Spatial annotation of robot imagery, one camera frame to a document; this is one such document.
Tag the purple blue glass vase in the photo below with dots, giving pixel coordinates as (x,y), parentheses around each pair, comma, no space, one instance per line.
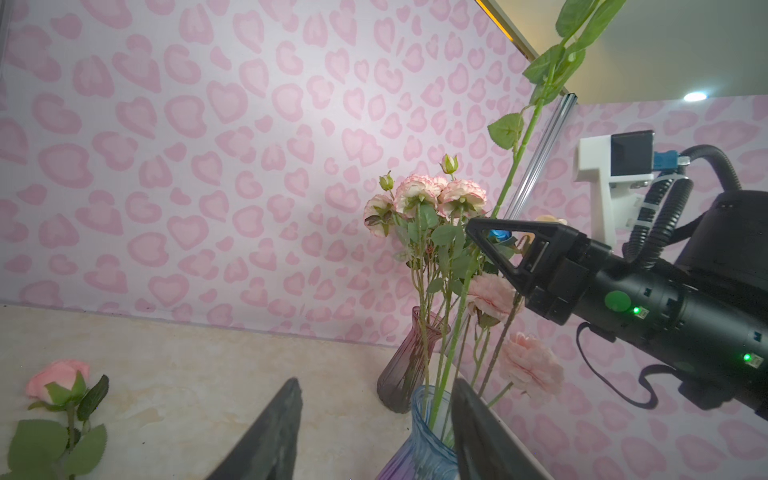
(428,452)

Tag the blue flower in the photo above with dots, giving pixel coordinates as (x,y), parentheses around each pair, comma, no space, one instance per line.
(499,236)

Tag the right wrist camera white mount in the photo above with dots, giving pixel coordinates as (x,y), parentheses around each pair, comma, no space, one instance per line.
(620,169)

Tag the smoky pink glass vase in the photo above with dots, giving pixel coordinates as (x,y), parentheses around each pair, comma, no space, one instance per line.
(407,368)

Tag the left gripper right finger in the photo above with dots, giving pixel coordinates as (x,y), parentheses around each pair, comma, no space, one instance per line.
(484,447)

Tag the pink rose long stem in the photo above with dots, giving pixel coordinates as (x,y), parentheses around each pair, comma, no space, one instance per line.
(53,449)

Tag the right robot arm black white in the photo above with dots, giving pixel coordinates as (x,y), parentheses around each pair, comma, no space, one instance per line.
(702,319)

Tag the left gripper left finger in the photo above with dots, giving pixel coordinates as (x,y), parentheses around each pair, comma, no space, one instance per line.
(268,449)

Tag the pink flower sprig low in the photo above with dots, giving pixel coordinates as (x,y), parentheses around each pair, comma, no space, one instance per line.
(521,361)

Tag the pink peach peony sprig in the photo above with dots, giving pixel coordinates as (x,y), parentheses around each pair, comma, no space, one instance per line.
(546,221)

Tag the orange flower stem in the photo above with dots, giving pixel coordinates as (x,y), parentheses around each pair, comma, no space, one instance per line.
(579,24)

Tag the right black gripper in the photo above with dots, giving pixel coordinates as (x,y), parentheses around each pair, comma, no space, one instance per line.
(554,273)

